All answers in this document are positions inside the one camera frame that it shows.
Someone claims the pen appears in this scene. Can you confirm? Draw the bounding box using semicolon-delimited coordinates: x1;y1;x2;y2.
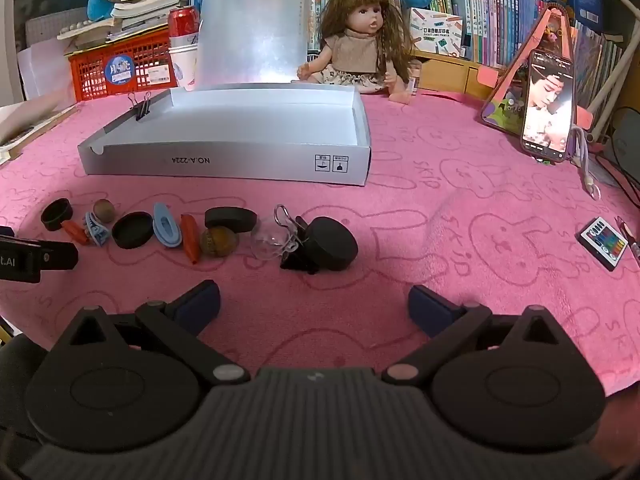
615;215;640;267

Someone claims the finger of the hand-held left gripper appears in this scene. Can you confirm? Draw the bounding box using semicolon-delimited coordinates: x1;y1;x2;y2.
39;241;80;272

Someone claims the long orange carrot piece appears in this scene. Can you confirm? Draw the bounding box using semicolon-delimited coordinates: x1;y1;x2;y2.
179;213;202;265

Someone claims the red drink can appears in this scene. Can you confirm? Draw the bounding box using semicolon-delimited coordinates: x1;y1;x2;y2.
167;5;202;41

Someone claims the black cable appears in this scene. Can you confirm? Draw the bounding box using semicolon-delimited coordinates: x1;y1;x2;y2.
594;151;640;188

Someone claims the small black cap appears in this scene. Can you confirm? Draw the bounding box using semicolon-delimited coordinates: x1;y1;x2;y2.
40;198;75;232

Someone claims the small colourful box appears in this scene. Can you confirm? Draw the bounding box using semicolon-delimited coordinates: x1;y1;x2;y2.
575;216;629;272

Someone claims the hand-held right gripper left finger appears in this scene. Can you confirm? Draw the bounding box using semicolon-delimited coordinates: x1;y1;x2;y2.
50;280;251;386

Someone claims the pink triangular phone stand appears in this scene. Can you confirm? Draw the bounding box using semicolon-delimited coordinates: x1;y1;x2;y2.
480;2;597;137

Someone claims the pink bunny-print cloth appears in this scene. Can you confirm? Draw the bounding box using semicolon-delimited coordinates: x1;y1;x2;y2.
0;89;640;411

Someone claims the black binder clip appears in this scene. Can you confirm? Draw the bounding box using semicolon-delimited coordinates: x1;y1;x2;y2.
127;92;154;122
273;203;321;275

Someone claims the long-haired doll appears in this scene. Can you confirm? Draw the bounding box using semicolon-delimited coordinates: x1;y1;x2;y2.
297;0;417;104

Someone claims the black rimmed lid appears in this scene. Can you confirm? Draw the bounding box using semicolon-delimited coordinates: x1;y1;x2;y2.
111;211;155;250

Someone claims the white cable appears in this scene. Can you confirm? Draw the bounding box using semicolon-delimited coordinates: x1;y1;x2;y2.
569;127;602;202

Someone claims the white paper cup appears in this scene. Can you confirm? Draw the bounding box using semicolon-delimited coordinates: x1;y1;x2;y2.
169;39;201;92

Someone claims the wooden drawer organizer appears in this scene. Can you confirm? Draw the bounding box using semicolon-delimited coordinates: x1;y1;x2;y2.
414;50;506;102

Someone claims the translucent plastic board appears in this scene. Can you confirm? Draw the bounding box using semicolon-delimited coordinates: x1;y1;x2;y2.
192;0;311;92

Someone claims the clear plastic ball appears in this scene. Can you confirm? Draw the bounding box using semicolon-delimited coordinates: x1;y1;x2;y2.
249;219;294;261

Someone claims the silver cardboard box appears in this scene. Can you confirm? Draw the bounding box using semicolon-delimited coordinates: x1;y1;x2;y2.
77;85;372;187

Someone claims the red basket with round sticker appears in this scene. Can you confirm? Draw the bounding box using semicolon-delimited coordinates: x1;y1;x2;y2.
66;25;179;103

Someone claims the white plastic pipe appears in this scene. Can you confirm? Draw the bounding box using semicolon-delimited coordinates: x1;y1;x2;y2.
586;0;640;144

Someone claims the plain blue hair clip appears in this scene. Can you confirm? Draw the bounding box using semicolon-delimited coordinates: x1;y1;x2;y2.
152;202;184;250

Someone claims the short orange carrot piece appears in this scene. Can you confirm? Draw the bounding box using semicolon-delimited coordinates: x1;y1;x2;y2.
60;219;90;246

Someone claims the row of upright books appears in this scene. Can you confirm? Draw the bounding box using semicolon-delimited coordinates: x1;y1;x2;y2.
307;0;626;88

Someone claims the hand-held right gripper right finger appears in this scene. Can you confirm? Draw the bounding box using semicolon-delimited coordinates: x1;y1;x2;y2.
381;285;583;386

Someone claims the large round black lid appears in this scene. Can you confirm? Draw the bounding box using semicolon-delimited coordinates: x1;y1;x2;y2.
304;216;359;271

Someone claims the white box with colourful print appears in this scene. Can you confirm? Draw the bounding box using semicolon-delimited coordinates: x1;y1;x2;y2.
408;7;464;59

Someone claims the flat black disc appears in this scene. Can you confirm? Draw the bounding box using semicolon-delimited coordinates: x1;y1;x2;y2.
204;206;258;234

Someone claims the large brown walnut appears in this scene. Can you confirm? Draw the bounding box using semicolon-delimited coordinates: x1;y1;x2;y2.
199;225;239;259

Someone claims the smartphone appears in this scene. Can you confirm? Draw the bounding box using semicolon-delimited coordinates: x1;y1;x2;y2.
521;50;575;164

